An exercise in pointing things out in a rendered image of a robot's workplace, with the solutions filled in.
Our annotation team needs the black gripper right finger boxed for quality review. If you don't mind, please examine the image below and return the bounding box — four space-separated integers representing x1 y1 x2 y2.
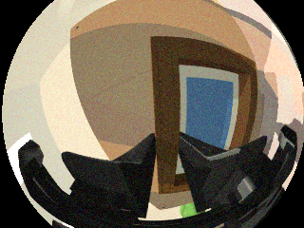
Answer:
179 132 267 213

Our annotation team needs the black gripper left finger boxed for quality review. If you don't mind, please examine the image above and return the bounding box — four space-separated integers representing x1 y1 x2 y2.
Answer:
61 133 157 219

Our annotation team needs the tan wooden board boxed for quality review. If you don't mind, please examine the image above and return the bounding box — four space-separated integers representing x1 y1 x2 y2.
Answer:
69 0 256 210

